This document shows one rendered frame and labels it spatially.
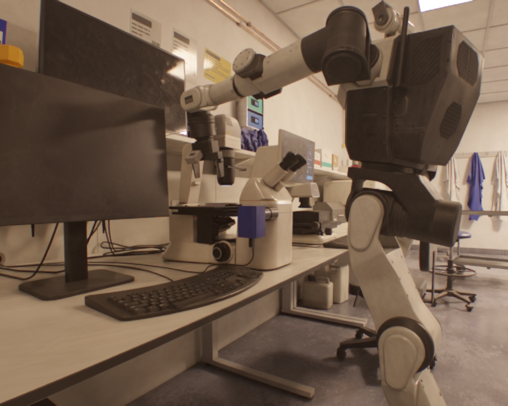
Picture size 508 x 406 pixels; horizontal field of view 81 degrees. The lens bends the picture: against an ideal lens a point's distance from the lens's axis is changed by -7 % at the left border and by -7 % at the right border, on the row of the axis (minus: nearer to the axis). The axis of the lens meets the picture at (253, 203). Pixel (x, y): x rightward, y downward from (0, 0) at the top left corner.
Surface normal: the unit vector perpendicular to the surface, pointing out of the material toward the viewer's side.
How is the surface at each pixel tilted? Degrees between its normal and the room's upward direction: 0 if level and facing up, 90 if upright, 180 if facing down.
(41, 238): 90
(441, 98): 114
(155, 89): 86
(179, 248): 48
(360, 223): 90
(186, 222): 90
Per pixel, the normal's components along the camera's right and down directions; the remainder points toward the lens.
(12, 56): 0.84, 0.00
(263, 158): -0.54, 0.01
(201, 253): -0.24, 0.01
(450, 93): 0.54, 0.41
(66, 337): 0.00, -1.00
